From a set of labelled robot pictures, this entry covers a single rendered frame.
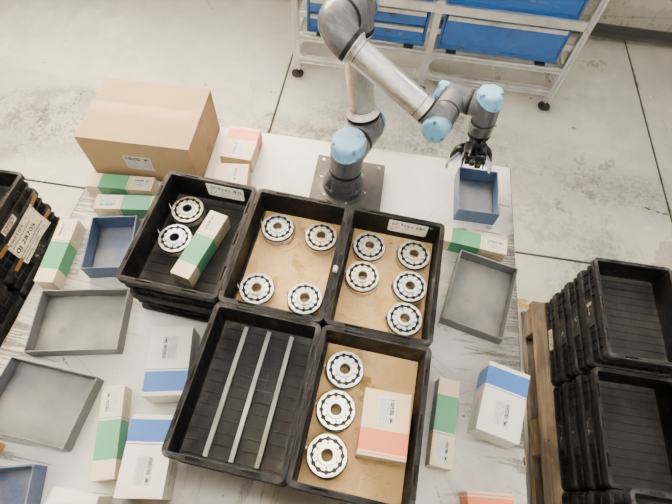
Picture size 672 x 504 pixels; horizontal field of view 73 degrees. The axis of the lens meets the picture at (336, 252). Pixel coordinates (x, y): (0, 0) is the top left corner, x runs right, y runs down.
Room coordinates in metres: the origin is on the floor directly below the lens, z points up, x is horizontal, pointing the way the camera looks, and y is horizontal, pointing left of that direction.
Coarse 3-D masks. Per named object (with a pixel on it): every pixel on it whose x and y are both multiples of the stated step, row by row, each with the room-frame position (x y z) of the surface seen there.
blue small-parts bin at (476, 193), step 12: (468, 168) 1.16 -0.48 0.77; (456, 180) 1.12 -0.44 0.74; (468, 180) 1.16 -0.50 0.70; (480, 180) 1.16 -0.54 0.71; (492, 180) 1.15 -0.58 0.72; (456, 192) 1.06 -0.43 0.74; (468, 192) 1.10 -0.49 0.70; (480, 192) 1.10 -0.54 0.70; (492, 192) 1.10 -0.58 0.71; (456, 204) 1.01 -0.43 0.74; (468, 204) 1.04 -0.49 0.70; (480, 204) 1.05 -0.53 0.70; (492, 204) 1.05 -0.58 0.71; (456, 216) 0.97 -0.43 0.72; (468, 216) 0.96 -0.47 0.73; (480, 216) 0.96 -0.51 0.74; (492, 216) 0.96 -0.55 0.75
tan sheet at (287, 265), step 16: (304, 224) 0.81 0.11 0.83; (256, 240) 0.73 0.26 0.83; (304, 240) 0.75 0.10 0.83; (256, 256) 0.68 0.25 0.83; (272, 256) 0.68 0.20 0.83; (288, 256) 0.69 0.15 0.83; (304, 256) 0.69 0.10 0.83; (320, 256) 0.69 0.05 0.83; (256, 272) 0.62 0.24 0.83; (272, 272) 0.62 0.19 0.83; (288, 272) 0.63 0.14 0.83; (304, 272) 0.63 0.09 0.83; (320, 272) 0.64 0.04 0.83; (256, 288) 0.57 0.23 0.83; (288, 288) 0.57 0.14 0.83; (320, 288) 0.58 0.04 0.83; (272, 304) 0.52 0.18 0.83
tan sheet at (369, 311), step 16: (384, 240) 0.77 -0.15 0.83; (400, 240) 0.78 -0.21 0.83; (352, 256) 0.70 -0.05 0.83; (384, 256) 0.71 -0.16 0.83; (384, 272) 0.66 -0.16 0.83; (400, 272) 0.66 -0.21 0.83; (384, 288) 0.60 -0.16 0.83; (352, 304) 0.54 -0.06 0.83; (368, 304) 0.54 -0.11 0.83; (384, 304) 0.55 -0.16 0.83; (336, 320) 0.48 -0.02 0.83; (352, 320) 0.49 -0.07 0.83; (368, 320) 0.49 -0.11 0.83; (384, 320) 0.50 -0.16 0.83; (416, 336) 0.46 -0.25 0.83
